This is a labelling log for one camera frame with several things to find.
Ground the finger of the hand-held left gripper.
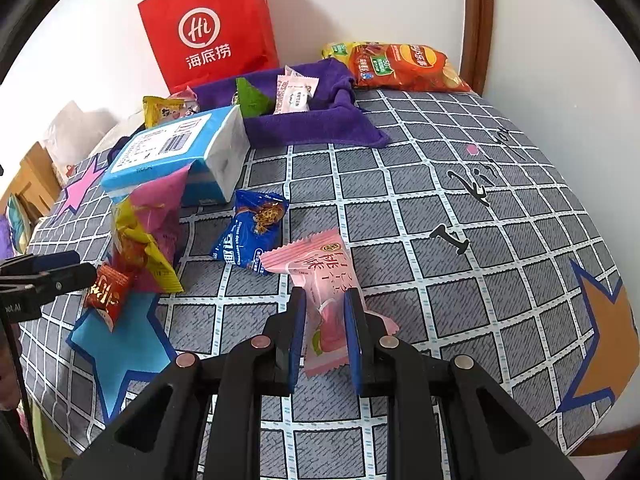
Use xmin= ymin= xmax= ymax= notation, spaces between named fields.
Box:
xmin=22 ymin=262 xmax=98 ymax=297
xmin=0 ymin=251 xmax=82 ymax=277

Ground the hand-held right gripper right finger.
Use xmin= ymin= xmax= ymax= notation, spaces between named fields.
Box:
xmin=342 ymin=290 xmax=583 ymax=480

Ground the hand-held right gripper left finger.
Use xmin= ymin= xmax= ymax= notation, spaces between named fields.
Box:
xmin=65 ymin=287 xmax=308 ymax=480

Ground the small red snack packet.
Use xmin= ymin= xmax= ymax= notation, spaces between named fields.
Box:
xmin=82 ymin=262 xmax=138 ymax=331

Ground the pink peach snack packet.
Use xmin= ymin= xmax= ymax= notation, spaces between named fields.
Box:
xmin=260 ymin=227 xmax=401 ymax=378

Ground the yellow red snack packet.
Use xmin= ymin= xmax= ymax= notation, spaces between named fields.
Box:
xmin=111 ymin=197 xmax=185 ymax=295

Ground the cardboard box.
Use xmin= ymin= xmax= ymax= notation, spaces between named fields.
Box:
xmin=0 ymin=142 xmax=61 ymax=216

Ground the grey checked blanket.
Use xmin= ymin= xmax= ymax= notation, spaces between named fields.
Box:
xmin=20 ymin=87 xmax=628 ymax=461

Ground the pink triangular snack packet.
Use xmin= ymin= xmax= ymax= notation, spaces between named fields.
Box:
xmin=117 ymin=162 xmax=193 ymax=266

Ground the blue snack packet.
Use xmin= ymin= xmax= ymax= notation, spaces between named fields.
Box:
xmin=210 ymin=189 xmax=291 ymax=276

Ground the white plastic bag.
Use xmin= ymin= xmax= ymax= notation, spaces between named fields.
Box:
xmin=42 ymin=100 xmax=121 ymax=161

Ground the blue white tissue box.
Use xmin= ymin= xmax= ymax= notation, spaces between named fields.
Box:
xmin=101 ymin=105 xmax=251 ymax=208

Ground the yellow brown snack packet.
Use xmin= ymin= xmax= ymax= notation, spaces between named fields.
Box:
xmin=142 ymin=95 xmax=188 ymax=128

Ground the purple towel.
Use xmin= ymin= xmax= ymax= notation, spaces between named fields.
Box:
xmin=192 ymin=57 xmax=392 ymax=150

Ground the pink white snack packet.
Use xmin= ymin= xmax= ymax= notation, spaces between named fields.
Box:
xmin=170 ymin=86 xmax=201 ymax=113

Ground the green snack packet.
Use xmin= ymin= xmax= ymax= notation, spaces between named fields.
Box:
xmin=235 ymin=76 xmax=276 ymax=118

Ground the narrow pink snack packet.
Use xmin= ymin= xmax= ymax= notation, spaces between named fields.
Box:
xmin=274 ymin=74 xmax=293 ymax=115

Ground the red chip bag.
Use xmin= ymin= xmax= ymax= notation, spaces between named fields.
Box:
xmin=350 ymin=42 xmax=472 ymax=93

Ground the yellow chip bag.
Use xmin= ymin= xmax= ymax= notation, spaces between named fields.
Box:
xmin=321 ymin=41 xmax=361 ymax=68

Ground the red paper bag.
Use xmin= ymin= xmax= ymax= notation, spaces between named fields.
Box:
xmin=137 ymin=0 xmax=281 ymax=95

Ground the wooden bed frame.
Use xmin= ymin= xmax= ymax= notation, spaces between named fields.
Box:
xmin=460 ymin=0 xmax=632 ymax=457

